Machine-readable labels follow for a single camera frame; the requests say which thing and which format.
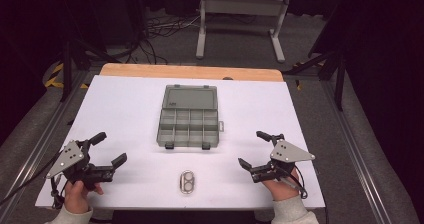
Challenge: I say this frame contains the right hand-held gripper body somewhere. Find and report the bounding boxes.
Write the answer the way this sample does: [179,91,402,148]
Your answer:
[250,134,316,184]

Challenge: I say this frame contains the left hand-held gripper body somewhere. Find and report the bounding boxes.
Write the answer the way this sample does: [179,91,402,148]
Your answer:
[45,139,115,191]

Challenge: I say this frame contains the person's right hand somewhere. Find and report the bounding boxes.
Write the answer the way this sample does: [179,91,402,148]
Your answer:
[262,169,301,202]

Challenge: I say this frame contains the person's left hand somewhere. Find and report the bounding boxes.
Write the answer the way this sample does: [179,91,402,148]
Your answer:
[64,180,105,215]

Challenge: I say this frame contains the white table sheet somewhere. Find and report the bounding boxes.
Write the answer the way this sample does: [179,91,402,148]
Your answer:
[34,74,326,211]

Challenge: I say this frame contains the yellow black hazard tape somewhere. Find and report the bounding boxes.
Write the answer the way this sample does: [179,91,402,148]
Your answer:
[292,61,325,92]
[44,61,90,90]

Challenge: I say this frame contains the grey plastic compartment box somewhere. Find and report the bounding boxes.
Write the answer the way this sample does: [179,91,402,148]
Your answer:
[156,83,226,151]

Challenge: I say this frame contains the black metal stand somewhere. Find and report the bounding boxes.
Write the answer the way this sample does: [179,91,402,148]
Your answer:
[285,49,347,112]
[59,38,113,103]

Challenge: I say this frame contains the black tower with red light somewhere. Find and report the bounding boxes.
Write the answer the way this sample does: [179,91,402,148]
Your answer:
[123,0,150,40]

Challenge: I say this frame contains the aluminium floor rail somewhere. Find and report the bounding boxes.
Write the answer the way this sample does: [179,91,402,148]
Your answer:
[0,69,90,218]
[320,80,396,224]

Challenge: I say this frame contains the right hand-held gripper cable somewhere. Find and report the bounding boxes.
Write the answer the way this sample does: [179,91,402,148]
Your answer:
[285,164,309,200]

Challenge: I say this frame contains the hand-held gripper cable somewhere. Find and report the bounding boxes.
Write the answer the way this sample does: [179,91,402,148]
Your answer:
[0,149,67,209]
[285,164,309,200]

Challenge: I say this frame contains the left hand-held gripper cable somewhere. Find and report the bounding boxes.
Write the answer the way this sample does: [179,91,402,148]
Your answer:
[0,149,67,209]

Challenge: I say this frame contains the bundle of floor cables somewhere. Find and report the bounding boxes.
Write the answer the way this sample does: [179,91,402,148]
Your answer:
[124,13,202,65]

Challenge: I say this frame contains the white metal desk frame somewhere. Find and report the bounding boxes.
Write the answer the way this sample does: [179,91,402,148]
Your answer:
[195,0,292,64]

